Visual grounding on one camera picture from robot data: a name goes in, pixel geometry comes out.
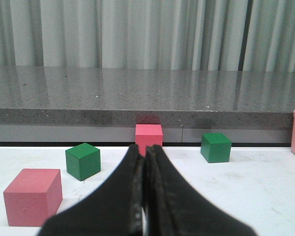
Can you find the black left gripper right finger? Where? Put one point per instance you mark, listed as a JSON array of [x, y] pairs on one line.
[[174, 208]]

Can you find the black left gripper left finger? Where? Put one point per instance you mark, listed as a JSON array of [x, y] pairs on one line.
[[113, 209]]

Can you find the green cube left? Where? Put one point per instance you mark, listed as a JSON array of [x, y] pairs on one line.
[[83, 161]]

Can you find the green cube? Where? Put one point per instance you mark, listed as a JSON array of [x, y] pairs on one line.
[[83, 161], [215, 147]]

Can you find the green cube right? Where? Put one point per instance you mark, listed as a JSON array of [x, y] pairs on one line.
[[215, 147]]

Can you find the pink cube at counter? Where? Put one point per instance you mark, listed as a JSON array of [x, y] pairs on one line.
[[147, 135]]

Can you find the pink cube near left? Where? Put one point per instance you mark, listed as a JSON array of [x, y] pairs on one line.
[[32, 197]]

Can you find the grey stone counter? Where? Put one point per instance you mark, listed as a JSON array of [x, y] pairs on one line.
[[67, 104]]

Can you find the grey pleated curtain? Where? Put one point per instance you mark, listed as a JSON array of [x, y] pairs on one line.
[[230, 35]]

